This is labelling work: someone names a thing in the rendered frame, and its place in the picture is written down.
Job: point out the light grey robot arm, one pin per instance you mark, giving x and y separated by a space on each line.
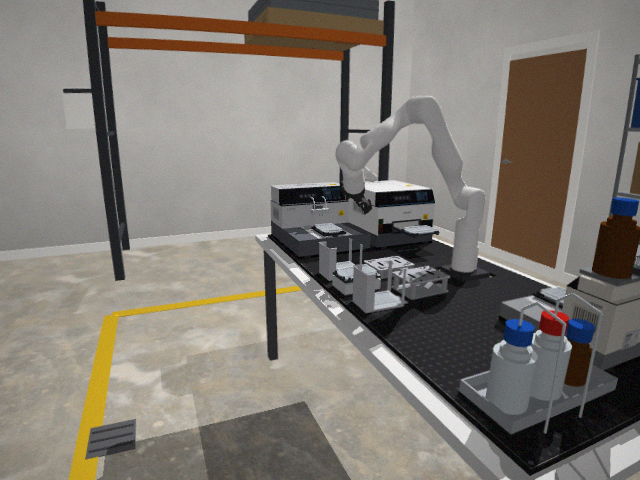
422 110

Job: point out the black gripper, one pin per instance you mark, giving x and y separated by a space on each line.
358 198

